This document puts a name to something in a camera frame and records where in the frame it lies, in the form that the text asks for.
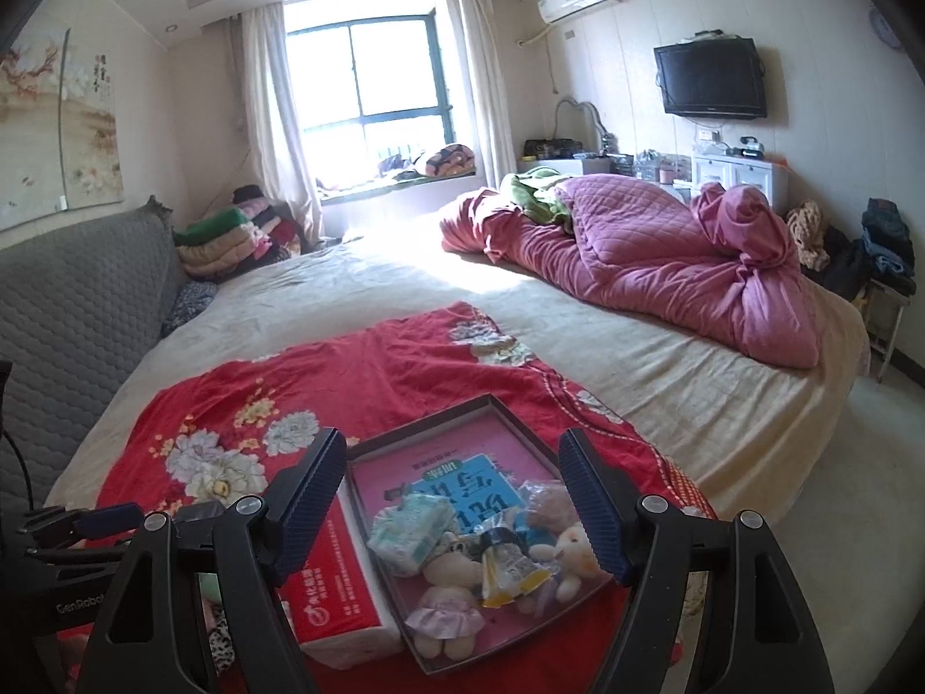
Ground black television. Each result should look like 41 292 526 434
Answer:
654 36 768 120

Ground white plush bear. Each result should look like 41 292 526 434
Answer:
531 524 601 603

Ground black case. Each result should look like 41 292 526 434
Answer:
524 137 586 160

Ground clear plastic bag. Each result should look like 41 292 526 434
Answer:
519 478 579 543

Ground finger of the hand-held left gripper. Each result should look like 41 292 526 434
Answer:
25 504 146 543
172 499 227 554

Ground grey quilted headboard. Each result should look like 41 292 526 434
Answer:
0 206 178 514

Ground patterned cushion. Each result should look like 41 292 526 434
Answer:
419 143 478 178

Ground green cloth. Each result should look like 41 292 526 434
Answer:
502 166 575 232

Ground beige knit cloth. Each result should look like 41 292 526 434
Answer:
786 201 832 272

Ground pile of dark clothes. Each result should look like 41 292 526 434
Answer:
820 197 917 297

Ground round wall clock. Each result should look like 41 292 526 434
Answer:
867 6 904 51

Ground red cardboard box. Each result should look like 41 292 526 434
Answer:
345 394 630 677

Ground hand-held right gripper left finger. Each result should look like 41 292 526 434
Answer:
83 426 348 694

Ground plush doll with pink dress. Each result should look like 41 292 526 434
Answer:
403 531 487 660

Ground dark patterned pillow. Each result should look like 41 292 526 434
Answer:
160 280 219 339

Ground pink quilt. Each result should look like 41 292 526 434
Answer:
439 175 821 370

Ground yellow snack packet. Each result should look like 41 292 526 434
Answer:
477 526 556 610

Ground metal frame stool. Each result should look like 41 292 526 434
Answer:
863 278 913 384

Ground red floral blanket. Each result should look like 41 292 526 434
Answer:
54 301 716 694

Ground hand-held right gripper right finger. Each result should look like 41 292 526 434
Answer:
558 428 839 694

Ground floral wall painting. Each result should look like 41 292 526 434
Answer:
0 27 124 232

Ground leopard print cloth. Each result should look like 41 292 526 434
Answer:
208 625 236 675

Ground stack of folded blankets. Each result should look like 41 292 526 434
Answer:
172 184 305 283

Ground white cabinet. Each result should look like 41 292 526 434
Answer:
690 152 789 218

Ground green tissue pack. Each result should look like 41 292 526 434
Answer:
367 495 458 578

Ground window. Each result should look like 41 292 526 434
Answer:
285 7 453 189

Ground white curtain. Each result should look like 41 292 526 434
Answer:
444 0 517 193
235 3 323 239

